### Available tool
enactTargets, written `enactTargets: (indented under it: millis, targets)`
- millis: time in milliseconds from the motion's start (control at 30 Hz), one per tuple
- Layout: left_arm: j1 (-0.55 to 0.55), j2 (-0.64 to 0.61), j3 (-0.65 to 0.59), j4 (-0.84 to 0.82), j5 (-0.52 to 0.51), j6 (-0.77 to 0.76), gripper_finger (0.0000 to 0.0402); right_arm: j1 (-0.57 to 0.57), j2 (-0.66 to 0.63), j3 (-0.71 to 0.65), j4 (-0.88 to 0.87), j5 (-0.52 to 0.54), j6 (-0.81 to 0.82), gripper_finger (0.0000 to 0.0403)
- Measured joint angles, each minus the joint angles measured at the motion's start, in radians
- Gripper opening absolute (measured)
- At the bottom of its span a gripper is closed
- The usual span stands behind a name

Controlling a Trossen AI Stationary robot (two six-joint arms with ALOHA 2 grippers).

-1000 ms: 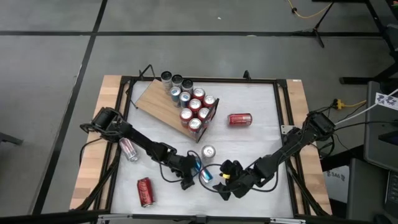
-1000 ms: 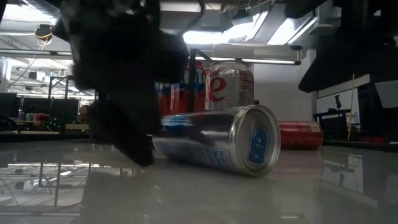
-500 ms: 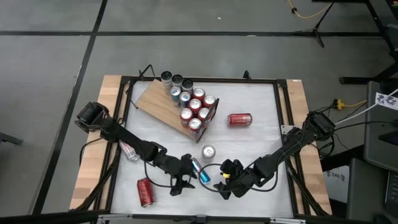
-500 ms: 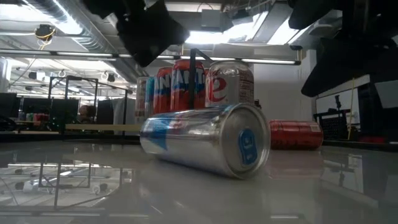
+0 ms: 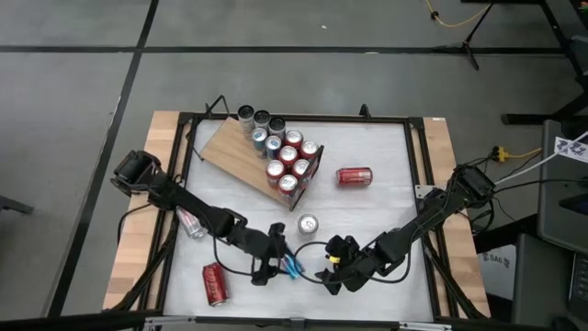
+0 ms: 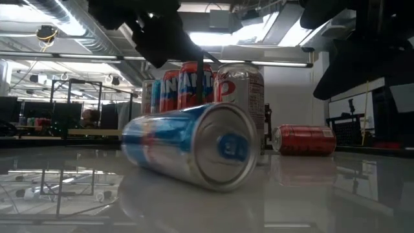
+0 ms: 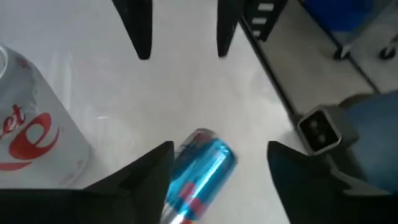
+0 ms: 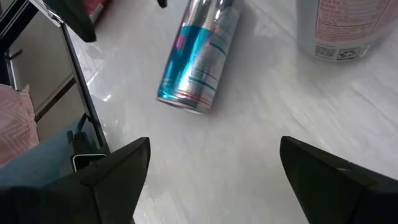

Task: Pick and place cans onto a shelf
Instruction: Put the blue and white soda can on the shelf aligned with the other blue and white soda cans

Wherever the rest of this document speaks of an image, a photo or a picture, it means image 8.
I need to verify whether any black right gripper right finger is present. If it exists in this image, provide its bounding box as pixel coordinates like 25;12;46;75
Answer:
279;136;398;224

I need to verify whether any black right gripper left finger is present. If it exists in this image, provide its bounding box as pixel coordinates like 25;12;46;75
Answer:
0;136;152;224

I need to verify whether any blue and silver slim can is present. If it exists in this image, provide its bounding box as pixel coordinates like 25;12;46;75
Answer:
156;0;246;115

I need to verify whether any silver Diet Coke can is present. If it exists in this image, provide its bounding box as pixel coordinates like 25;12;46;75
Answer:
295;0;398;63

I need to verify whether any person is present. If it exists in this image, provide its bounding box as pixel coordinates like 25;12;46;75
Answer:
0;83;105;189

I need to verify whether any black aluminium table frame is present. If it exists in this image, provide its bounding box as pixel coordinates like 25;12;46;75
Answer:
0;0;110;154

